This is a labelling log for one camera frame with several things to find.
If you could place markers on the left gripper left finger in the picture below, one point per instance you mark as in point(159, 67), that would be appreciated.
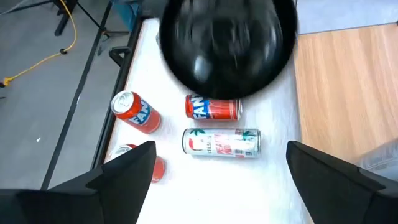
point(93, 205)

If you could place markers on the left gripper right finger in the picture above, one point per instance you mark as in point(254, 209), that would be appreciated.
point(342, 202)

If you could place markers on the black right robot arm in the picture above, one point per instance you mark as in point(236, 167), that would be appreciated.
point(227, 46)

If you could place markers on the wooden shelf with black legs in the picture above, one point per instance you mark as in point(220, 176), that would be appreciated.
point(348, 93)

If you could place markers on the red Fanta can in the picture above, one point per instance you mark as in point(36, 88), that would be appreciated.
point(136, 113)
point(159, 169)
point(214, 109)

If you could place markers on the thin black tripod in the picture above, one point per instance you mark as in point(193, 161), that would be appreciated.
point(93, 21)

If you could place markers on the thick black stand base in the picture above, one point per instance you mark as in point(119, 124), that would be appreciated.
point(65, 15)

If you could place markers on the person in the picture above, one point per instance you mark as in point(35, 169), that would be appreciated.
point(124, 9)

